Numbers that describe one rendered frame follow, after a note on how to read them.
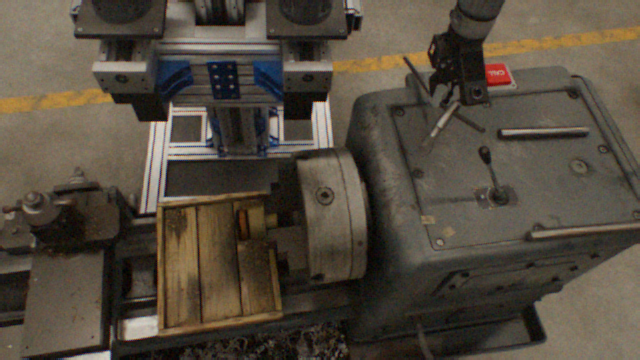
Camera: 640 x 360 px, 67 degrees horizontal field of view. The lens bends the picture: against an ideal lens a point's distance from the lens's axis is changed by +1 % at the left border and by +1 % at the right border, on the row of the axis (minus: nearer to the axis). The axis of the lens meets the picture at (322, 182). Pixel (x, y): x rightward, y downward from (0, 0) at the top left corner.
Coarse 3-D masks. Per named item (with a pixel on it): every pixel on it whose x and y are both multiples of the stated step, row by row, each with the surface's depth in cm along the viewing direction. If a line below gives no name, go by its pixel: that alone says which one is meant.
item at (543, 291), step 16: (544, 288) 130; (560, 288) 131; (432, 304) 126; (448, 304) 126; (464, 304) 127; (480, 304) 128; (496, 304) 135; (512, 304) 139; (528, 304) 143; (352, 320) 144; (368, 320) 129; (384, 320) 132; (400, 320) 136; (432, 320) 144; (448, 320) 144; (464, 320) 153; (480, 320) 155; (496, 320) 157; (352, 336) 150; (368, 336) 149; (384, 336) 151; (400, 336) 152
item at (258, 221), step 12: (240, 216) 107; (252, 216) 107; (264, 216) 107; (276, 216) 108; (240, 228) 106; (252, 228) 106; (264, 228) 106; (276, 228) 108; (240, 240) 108; (252, 240) 108; (264, 240) 108
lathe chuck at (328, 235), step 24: (312, 168) 101; (336, 168) 101; (312, 192) 98; (336, 192) 98; (312, 216) 96; (336, 216) 97; (312, 240) 97; (336, 240) 98; (312, 264) 99; (336, 264) 101
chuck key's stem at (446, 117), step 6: (456, 102) 98; (450, 108) 99; (456, 108) 99; (444, 114) 99; (450, 114) 99; (438, 120) 100; (444, 120) 99; (450, 120) 100; (438, 126) 100; (444, 126) 100; (432, 132) 101; (438, 132) 100; (426, 138) 101; (432, 138) 101; (426, 144) 101
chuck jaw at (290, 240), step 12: (288, 228) 108; (300, 228) 108; (276, 240) 106; (288, 240) 106; (300, 240) 106; (288, 252) 105; (300, 252) 105; (288, 264) 106; (300, 264) 103; (312, 276) 104
